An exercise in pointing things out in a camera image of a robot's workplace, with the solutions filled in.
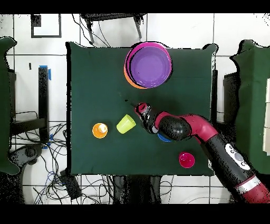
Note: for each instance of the yellow plastic cup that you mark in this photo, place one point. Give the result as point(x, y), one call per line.
point(125, 124)

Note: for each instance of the large orange plastic bowl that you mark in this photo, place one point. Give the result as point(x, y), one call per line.
point(130, 83)

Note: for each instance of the small blue plastic bowl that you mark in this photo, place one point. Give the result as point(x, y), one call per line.
point(163, 139)

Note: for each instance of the purple plastic bowl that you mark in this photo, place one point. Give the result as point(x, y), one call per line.
point(150, 67)

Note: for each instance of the orange plastic cup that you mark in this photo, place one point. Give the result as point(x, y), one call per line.
point(98, 132)

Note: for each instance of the large pink plastic bowl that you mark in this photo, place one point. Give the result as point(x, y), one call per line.
point(135, 47)

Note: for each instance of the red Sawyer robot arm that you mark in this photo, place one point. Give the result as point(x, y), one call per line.
point(200, 126)

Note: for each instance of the dark green table cloth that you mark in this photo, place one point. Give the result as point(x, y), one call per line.
point(95, 95)

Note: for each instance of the red plastic cup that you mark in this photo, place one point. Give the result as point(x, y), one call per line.
point(186, 160)

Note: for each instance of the black metal floor stand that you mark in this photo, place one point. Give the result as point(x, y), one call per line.
point(43, 95)
point(231, 99)

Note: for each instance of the blue tape strip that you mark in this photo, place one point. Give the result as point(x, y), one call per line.
point(49, 74)
point(51, 137)

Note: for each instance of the black metal stand legs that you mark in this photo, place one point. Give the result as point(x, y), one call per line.
point(109, 16)

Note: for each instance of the black power box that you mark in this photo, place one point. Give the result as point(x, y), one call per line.
point(70, 185)

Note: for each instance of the green cloth covered table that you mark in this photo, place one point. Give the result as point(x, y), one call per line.
point(4, 105)
point(253, 95)

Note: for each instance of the small black floor object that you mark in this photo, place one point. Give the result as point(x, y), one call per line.
point(30, 66)

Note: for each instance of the black office chair base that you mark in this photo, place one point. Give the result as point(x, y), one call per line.
point(29, 152)

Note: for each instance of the black square frame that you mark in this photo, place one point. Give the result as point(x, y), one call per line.
point(35, 21)

